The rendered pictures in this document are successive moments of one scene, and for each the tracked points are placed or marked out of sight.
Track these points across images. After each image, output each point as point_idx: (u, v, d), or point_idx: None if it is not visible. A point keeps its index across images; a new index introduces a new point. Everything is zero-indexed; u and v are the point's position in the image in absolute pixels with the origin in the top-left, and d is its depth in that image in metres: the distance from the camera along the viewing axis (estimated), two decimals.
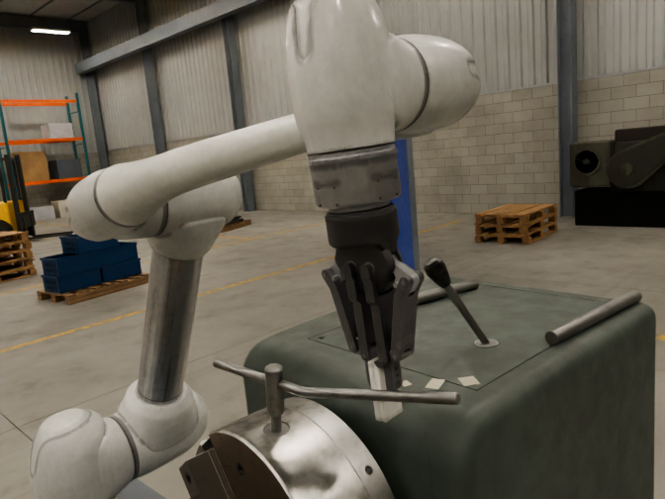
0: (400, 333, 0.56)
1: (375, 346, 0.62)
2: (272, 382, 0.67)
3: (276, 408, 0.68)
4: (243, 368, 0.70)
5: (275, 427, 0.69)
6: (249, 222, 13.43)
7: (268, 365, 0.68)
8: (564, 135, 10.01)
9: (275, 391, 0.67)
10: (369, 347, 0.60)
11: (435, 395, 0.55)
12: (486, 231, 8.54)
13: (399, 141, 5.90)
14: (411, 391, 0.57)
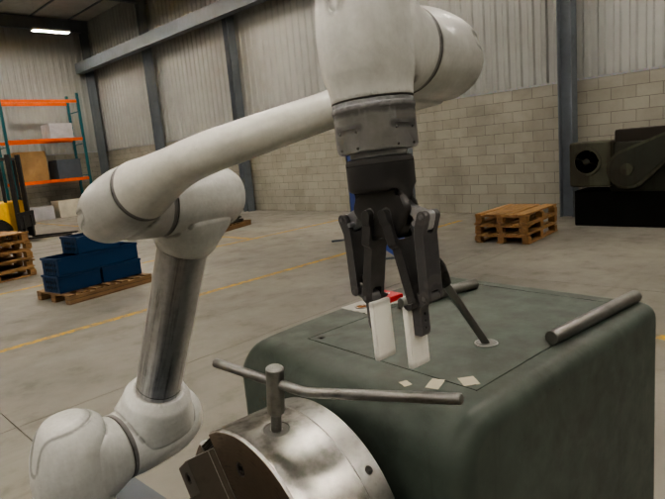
0: (425, 270, 0.57)
1: (376, 290, 0.66)
2: (273, 382, 0.67)
3: (277, 408, 0.68)
4: (243, 368, 0.70)
5: (275, 427, 0.69)
6: (249, 222, 13.43)
7: (269, 365, 0.68)
8: (564, 135, 10.01)
9: (276, 391, 0.67)
10: (372, 290, 0.65)
11: (439, 395, 0.56)
12: (486, 231, 8.54)
13: None
14: (414, 391, 0.58)
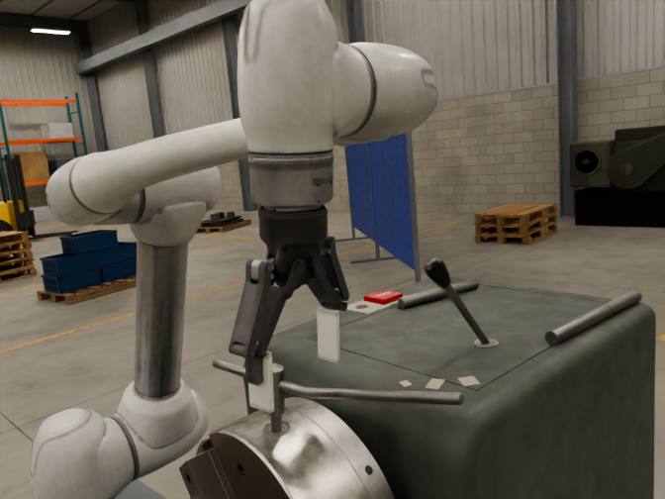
0: (342, 276, 0.70)
1: None
2: (273, 382, 0.67)
3: (277, 408, 0.68)
4: (243, 368, 0.70)
5: (275, 427, 0.69)
6: (249, 222, 13.43)
7: None
8: (564, 135, 10.01)
9: (276, 391, 0.67)
10: (265, 344, 0.58)
11: (439, 395, 0.56)
12: (486, 231, 8.54)
13: (399, 141, 5.90)
14: (414, 391, 0.58)
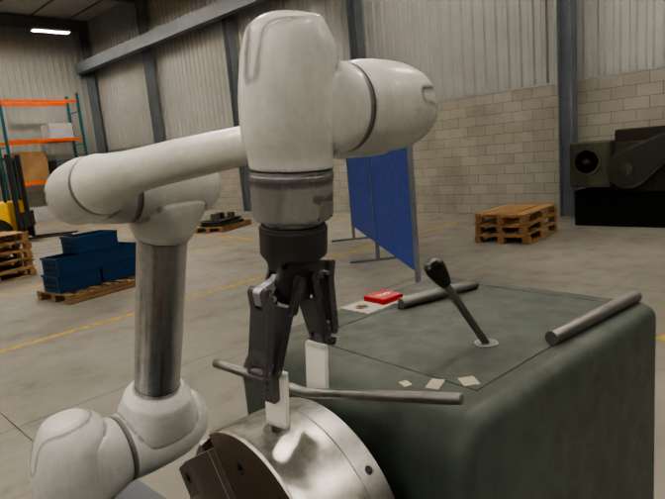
0: (335, 305, 0.69)
1: None
2: None
3: None
4: (243, 368, 0.70)
5: (275, 427, 0.69)
6: (249, 222, 13.43)
7: None
8: (564, 135, 10.01)
9: None
10: (281, 361, 0.61)
11: (439, 395, 0.56)
12: (486, 231, 8.54)
13: None
14: (414, 391, 0.58)
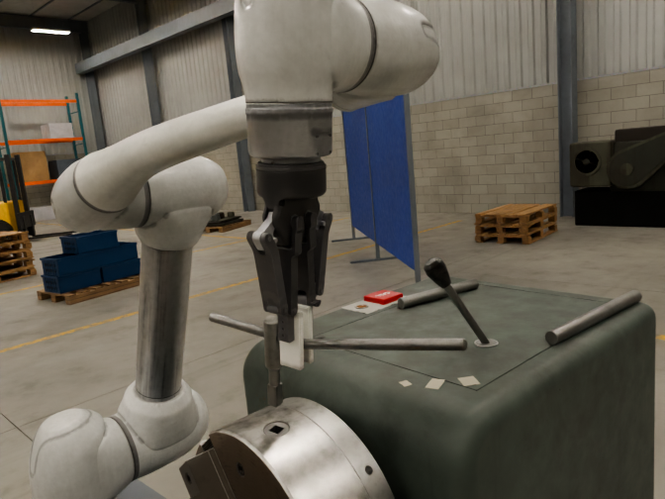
0: (326, 264, 0.66)
1: None
2: (271, 334, 0.65)
3: (275, 360, 0.66)
4: (240, 322, 0.69)
5: (273, 380, 0.67)
6: (249, 222, 13.43)
7: (267, 318, 0.66)
8: (564, 135, 10.01)
9: (274, 344, 0.66)
10: (295, 300, 0.62)
11: (442, 342, 0.54)
12: (486, 231, 8.54)
13: (399, 141, 5.90)
14: (416, 339, 0.56)
